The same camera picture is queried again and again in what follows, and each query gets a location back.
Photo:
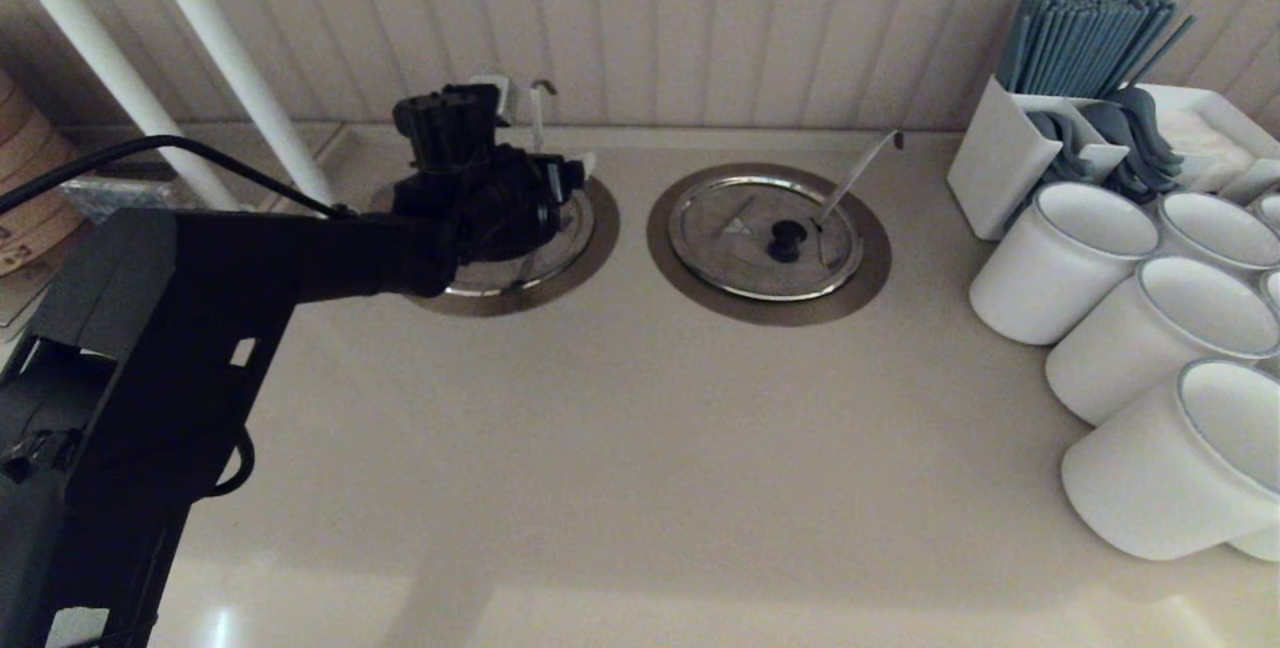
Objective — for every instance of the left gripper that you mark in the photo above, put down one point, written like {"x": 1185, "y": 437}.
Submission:
{"x": 445, "y": 123}

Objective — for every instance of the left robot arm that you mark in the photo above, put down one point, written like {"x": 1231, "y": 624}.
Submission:
{"x": 250, "y": 258}

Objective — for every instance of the stainless well lid black knob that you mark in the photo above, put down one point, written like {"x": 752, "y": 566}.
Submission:
{"x": 730, "y": 248}

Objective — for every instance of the white round pole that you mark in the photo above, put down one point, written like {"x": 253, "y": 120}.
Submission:
{"x": 100, "y": 53}
{"x": 230, "y": 53}

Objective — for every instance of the grey plastic-wrapped pack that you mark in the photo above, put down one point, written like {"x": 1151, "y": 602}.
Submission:
{"x": 110, "y": 193}

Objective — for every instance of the stacked bamboo steamers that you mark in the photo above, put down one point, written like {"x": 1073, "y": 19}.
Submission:
{"x": 25, "y": 168}

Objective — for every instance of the white compartment caddy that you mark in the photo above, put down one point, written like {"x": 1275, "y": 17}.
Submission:
{"x": 990, "y": 168}

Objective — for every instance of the grey-blue plastic spoon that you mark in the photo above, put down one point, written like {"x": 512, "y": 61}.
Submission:
{"x": 1140, "y": 143}
{"x": 1065, "y": 153}

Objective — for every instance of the white paper cup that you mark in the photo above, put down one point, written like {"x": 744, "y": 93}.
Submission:
{"x": 1260, "y": 543}
{"x": 1273, "y": 290}
{"x": 1140, "y": 353}
{"x": 1272, "y": 211}
{"x": 1050, "y": 268}
{"x": 1215, "y": 233}
{"x": 1160, "y": 478}

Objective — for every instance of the blue straw bundle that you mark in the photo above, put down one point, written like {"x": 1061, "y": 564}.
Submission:
{"x": 1080, "y": 43}

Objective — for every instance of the single blue straw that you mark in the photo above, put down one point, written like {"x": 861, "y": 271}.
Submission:
{"x": 1170, "y": 43}

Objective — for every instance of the white napkin stack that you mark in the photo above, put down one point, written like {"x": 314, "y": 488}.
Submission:
{"x": 1205, "y": 143}

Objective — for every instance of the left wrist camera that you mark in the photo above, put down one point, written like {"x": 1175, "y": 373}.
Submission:
{"x": 497, "y": 98}

